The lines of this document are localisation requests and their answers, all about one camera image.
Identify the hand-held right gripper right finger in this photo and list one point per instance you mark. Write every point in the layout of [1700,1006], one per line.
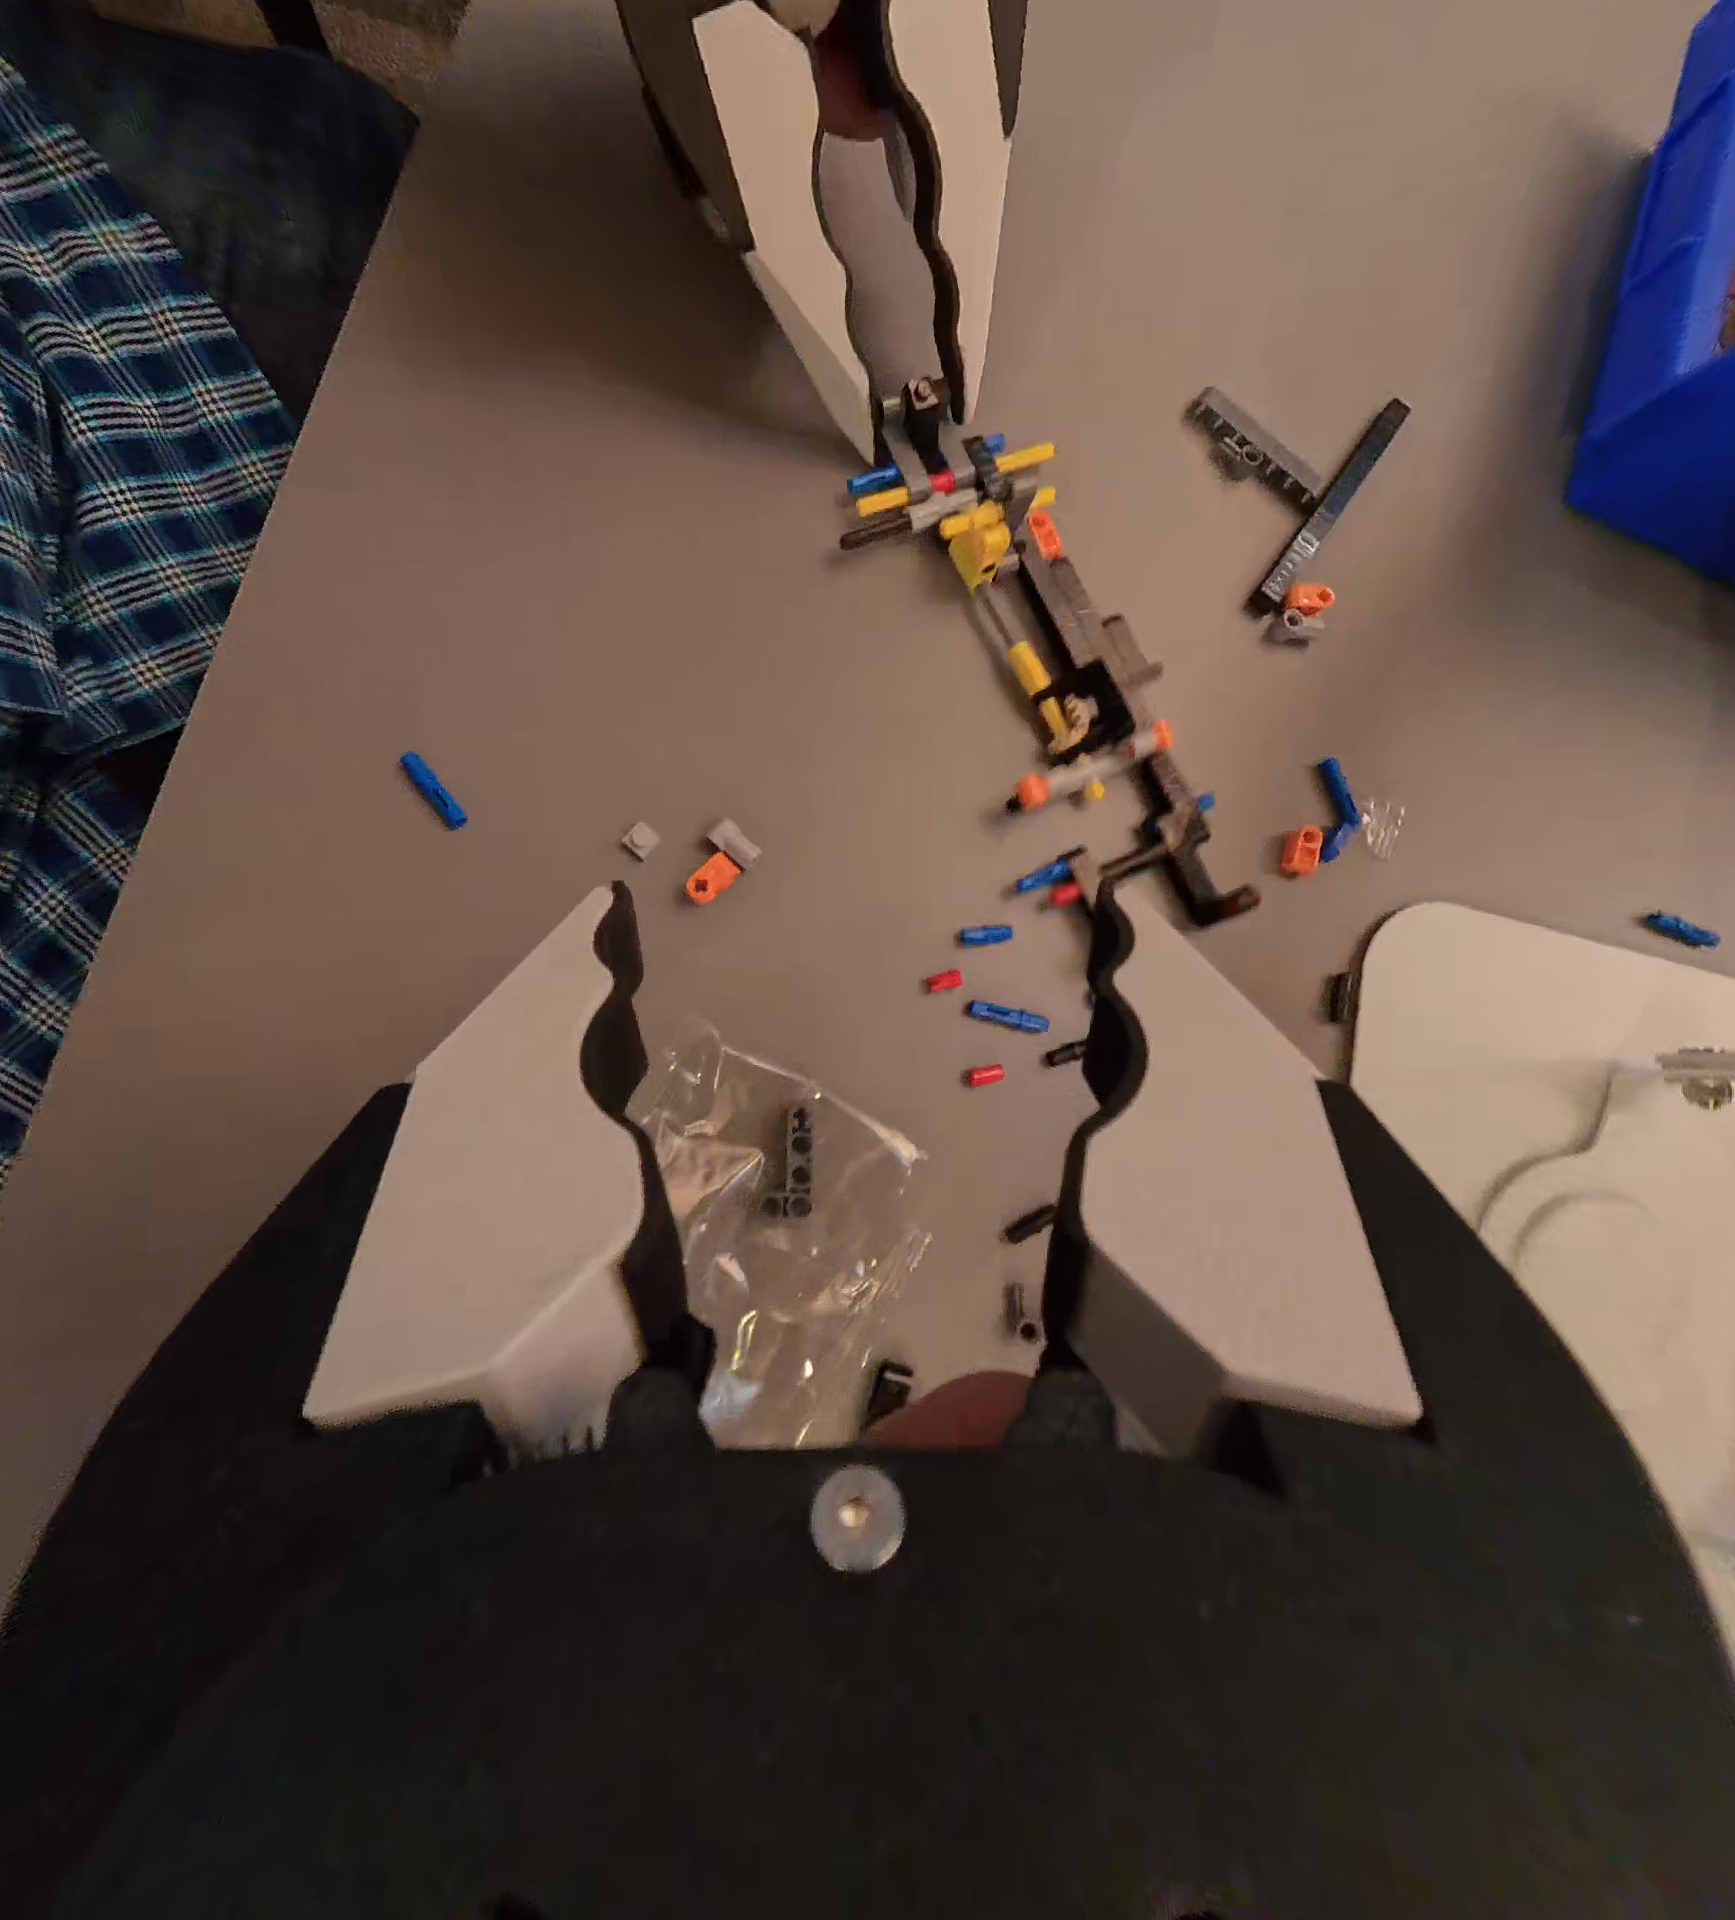
[1228,1205]

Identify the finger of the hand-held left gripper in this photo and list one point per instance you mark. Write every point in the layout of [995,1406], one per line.
[770,180]
[981,180]

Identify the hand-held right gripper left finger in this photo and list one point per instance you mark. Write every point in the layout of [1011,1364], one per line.
[505,1205]

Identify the multicolour lego technic assembly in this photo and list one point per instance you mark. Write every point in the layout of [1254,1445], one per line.
[981,538]

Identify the black lego pin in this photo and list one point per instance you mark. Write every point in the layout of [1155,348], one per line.
[1028,1221]
[1063,1051]

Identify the small black lego piece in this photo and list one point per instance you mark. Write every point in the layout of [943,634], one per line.
[1337,998]

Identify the dark grey lego pin connector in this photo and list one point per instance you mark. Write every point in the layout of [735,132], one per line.
[1017,1309]

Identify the dark grey lego beam piece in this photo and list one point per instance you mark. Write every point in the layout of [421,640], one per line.
[794,1162]

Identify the orange and grey lego connector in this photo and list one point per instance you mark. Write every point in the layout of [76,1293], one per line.
[714,876]
[1310,600]

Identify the small light grey lego piece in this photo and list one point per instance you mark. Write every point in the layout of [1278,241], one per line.
[639,843]

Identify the long black lego beam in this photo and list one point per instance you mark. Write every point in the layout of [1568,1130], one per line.
[1332,504]

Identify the person's left hand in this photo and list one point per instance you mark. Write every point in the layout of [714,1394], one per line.
[848,90]

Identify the clear plastic bag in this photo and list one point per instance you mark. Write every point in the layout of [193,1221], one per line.
[794,1275]

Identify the small clear plastic scrap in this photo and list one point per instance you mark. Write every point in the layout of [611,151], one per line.
[1383,827]

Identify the person's plaid shirt torso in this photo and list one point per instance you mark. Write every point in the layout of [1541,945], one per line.
[57,453]

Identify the blue storage bin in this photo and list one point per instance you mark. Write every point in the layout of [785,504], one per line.
[1678,372]

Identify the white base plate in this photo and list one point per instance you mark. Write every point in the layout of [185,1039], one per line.
[1559,1051]

